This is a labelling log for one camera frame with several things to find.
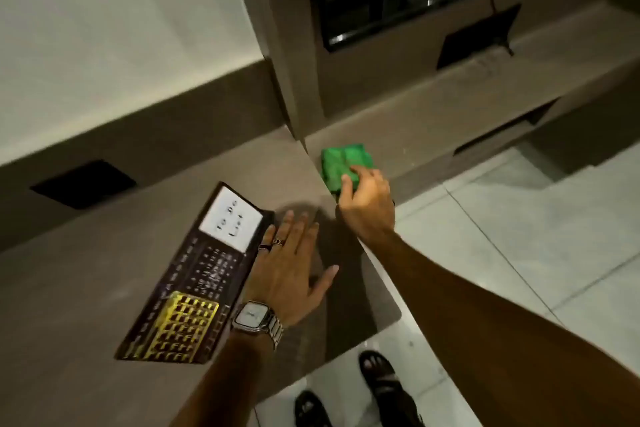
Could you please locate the person's left hand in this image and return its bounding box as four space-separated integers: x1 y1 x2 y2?
244 210 340 328

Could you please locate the person's right hand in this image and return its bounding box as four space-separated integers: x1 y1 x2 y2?
337 165 396 248

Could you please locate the green cleaning cloth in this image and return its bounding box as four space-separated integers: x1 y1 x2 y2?
320 143 375 195

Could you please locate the person's left forearm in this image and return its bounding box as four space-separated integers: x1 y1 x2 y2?
169 331 273 427

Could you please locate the person's right forearm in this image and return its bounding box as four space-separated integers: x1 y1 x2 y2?
361 233 640 427

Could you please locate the silver square wristwatch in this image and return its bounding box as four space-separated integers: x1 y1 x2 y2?
230 300 285 351

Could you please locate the black sandal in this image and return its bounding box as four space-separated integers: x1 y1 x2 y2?
358 350 426 427
293 390 334 427

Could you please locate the black wall socket panel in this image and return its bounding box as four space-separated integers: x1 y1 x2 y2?
436 3 522 71
29 159 137 211

